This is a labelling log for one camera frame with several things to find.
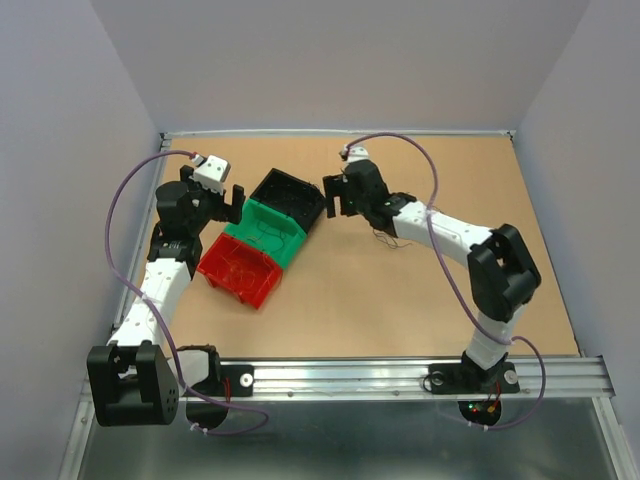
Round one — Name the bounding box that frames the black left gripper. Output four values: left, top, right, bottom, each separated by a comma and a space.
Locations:
180, 165, 245, 235

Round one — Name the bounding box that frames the thin orange wire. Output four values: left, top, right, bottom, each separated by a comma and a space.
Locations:
217, 249, 276, 296

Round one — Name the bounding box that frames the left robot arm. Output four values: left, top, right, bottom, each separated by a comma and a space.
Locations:
87, 156, 245, 426

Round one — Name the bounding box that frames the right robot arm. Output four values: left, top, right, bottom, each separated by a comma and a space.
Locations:
323, 159, 541, 395

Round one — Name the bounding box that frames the black plastic bin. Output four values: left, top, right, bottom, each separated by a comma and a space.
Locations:
250, 168, 325, 233

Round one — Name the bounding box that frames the red plastic bin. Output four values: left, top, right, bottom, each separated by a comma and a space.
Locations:
197, 233, 283, 310

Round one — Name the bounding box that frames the green plastic bin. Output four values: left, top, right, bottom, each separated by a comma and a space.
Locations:
224, 199, 307, 270

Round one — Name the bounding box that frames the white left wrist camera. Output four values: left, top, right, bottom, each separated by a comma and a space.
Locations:
192, 154, 231, 195

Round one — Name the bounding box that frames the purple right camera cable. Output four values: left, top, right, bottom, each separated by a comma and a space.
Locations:
349, 132, 546, 432

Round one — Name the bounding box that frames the purple camera cable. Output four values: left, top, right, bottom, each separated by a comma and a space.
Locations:
107, 149, 270, 435
349, 132, 546, 432

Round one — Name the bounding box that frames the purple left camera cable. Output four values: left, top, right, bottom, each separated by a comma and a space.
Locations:
107, 149, 270, 435

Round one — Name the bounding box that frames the aluminium mounting rail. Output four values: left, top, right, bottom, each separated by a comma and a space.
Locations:
79, 355, 616, 401

